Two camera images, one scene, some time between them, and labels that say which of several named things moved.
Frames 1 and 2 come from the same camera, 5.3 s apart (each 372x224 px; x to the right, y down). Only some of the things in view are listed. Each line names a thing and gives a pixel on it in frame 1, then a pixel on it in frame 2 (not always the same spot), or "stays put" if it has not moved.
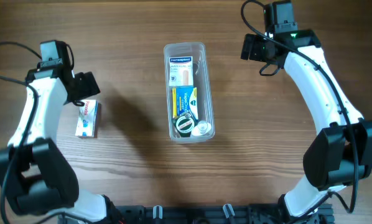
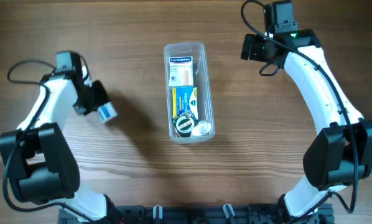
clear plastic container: x=190 y=91 stays put
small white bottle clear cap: x=201 y=129 stays put
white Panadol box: x=87 y=124 → x=107 y=112
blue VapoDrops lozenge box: x=184 y=101 stays put
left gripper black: x=84 y=86 → x=96 y=98
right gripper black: x=249 y=47 stays put
